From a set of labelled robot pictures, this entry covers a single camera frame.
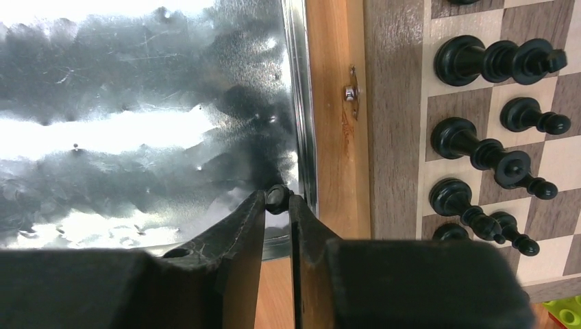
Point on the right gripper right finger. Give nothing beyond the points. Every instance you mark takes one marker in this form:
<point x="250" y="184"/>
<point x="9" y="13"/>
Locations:
<point x="346" y="283"/>

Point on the silver tray black pieces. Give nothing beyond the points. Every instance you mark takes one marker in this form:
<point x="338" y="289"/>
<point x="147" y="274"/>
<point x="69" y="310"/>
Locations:
<point x="141" y="124"/>

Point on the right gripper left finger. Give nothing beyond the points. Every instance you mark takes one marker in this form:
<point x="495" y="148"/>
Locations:
<point x="210" y="281"/>

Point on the wooden chessboard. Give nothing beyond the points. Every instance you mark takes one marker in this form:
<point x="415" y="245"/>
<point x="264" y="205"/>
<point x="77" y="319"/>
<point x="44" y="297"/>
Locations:
<point x="474" y="117"/>

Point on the red yellow blue block toy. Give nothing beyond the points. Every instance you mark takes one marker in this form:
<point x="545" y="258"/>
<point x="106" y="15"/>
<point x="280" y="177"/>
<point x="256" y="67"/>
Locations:
<point x="565" y="312"/>

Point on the black pawn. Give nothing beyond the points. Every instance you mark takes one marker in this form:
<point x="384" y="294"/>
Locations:
<point x="277" y="199"/>
<point x="462" y="59"/>

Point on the black chess piece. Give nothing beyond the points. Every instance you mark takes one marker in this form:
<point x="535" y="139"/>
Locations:
<point x="452" y="197"/>
<point x="455" y="137"/>
<point x="522" y="113"/>
<point x="450" y="232"/>
<point x="522" y="242"/>

